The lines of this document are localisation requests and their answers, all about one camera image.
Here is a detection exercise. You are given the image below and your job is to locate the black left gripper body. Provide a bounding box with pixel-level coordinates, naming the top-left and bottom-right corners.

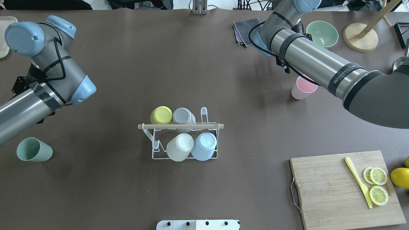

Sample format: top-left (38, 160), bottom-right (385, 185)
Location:
top-left (12, 77), bottom-right (29, 96)

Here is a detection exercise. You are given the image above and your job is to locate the green plastic cup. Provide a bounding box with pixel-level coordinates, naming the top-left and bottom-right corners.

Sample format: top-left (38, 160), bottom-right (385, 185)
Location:
top-left (16, 137), bottom-right (53, 162)

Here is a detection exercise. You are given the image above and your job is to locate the pink plastic cup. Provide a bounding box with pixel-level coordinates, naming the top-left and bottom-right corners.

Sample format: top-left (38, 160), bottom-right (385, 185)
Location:
top-left (291, 74), bottom-right (319, 100)

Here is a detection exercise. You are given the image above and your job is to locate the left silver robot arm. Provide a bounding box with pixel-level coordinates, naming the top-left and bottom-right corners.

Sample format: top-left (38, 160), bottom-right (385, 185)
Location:
top-left (0, 15), bottom-right (96, 145)

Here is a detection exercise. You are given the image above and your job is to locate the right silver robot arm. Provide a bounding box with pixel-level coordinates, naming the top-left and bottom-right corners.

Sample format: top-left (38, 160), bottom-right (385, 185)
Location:
top-left (248, 0), bottom-right (409, 129)

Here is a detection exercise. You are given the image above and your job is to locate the yellow plastic cup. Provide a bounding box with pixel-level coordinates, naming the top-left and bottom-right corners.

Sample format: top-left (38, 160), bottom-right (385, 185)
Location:
top-left (150, 106), bottom-right (173, 124)

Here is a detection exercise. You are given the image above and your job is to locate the grey plastic cup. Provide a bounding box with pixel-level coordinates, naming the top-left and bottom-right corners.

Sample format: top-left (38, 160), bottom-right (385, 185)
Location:
top-left (173, 107), bottom-right (196, 124)

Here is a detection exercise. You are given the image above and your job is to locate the white plastic cup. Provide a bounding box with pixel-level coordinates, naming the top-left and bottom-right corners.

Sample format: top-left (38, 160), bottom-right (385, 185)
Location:
top-left (166, 133), bottom-right (194, 162)

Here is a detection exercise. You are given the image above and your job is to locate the light blue plastic cup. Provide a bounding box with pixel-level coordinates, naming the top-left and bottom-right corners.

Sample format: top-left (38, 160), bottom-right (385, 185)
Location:
top-left (190, 132), bottom-right (217, 161)

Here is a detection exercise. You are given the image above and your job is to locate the beige tray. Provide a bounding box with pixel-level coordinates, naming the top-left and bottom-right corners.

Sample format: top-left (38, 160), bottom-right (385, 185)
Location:
top-left (0, 16), bottom-right (19, 59)

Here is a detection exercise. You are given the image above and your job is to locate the grey folded cloth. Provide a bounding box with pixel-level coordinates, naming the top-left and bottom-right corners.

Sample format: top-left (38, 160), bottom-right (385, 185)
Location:
top-left (232, 18), bottom-right (261, 48)

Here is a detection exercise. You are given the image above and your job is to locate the green bowl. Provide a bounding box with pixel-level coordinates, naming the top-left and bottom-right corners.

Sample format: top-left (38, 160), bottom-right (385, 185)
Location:
top-left (306, 21), bottom-right (339, 48)

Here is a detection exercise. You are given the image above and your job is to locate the wooden cutting board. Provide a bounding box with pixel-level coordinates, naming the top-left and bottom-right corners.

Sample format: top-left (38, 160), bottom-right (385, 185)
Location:
top-left (290, 150), bottom-right (406, 230)

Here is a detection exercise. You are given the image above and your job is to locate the yellow plastic knife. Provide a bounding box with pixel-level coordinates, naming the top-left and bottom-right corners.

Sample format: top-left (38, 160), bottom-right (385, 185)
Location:
top-left (344, 156), bottom-right (373, 209)

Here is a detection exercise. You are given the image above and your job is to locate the wooden mug tree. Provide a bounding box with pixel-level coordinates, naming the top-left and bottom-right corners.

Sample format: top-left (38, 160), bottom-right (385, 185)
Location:
top-left (342, 0), bottom-right (401, 52)

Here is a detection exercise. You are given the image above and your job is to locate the lemon slice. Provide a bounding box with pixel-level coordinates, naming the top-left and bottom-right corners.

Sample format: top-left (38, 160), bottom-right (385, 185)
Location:
top-left (369, 185), bottom-right (389, 206)
top-left (363, 167), bottom-right (388, 185)

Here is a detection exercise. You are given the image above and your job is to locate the metal scoop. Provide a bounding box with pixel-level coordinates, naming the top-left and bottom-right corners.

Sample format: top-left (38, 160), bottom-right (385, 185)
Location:
top-left (392, 56), bottom-right (409, 72)

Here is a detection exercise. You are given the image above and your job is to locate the wine glass rack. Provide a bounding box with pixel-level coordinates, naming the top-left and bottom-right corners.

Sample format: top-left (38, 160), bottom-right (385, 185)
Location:
top-left (393, 22), bottom-right (409, 49)

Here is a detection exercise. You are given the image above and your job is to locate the yellow lemon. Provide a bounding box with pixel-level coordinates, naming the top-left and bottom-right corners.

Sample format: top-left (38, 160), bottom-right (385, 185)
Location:
top-left (404, 156), bottom-right (409, 168)
top-left (390, 167), bottom-right (409, 189)

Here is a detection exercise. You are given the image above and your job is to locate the white wire cup holder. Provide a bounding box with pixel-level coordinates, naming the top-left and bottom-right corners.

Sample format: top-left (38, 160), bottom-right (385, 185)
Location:
top-left (137, 106), bottom-right (224, 162)

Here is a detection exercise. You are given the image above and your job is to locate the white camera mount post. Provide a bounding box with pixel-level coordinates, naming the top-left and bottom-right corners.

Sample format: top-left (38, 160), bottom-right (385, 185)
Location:
top-left (156, 219), bottom-right (241, 230)

